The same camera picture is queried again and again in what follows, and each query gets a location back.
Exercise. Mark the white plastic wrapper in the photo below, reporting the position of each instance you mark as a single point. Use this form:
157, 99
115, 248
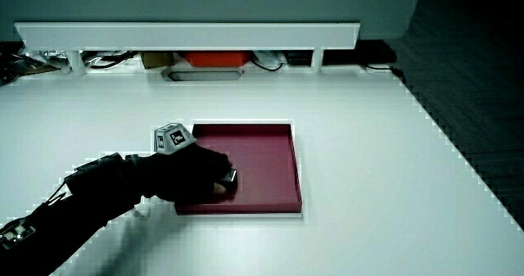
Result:
267, 57

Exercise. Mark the orange box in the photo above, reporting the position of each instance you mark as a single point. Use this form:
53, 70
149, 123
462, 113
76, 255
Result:
217, 58

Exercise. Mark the white desk shelf riser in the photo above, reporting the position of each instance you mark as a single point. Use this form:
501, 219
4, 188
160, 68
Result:
188, 35

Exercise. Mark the dark red square plate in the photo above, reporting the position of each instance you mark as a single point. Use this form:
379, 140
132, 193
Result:
262, 169

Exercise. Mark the clear plastic bag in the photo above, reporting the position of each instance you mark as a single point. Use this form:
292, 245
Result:
45, 57

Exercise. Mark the person's right hand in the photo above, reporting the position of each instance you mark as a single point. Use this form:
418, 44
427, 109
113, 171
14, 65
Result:
184, 173

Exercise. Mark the black flat device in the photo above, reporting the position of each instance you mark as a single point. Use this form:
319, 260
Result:
360, 52

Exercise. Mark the person's right forearm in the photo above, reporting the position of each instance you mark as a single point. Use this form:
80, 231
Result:
82, 202

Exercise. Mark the brown cardboard box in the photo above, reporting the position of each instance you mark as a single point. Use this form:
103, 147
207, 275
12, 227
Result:
156, 59

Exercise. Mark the small black box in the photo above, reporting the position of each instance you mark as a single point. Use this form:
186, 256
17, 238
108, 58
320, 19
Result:
297, 57

